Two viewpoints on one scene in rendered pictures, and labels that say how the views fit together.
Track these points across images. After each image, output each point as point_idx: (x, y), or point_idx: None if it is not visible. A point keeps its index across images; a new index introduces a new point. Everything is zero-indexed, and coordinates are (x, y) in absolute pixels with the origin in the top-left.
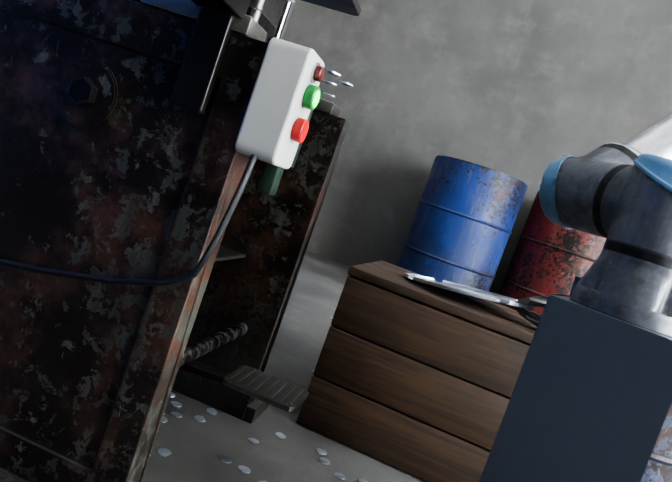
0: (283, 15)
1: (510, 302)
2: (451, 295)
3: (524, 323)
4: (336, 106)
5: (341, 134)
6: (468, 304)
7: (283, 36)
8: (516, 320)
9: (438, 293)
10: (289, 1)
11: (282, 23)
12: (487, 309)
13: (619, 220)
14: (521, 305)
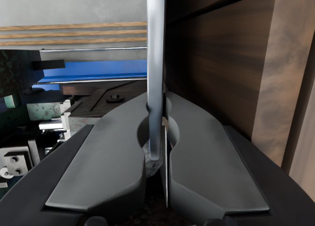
0: (49, 129)
1: (153, 160)
2: (172, 49)
3: (224, 88)
4: (65, 122)
5: (79, 129)
6: (178, 94)
7: (56, 124)
8: (212, 82)
9: (169, 86)
10: (43, 133)
11: (53, 129)
12: (187, 65)
13: None
14: (153, 153)
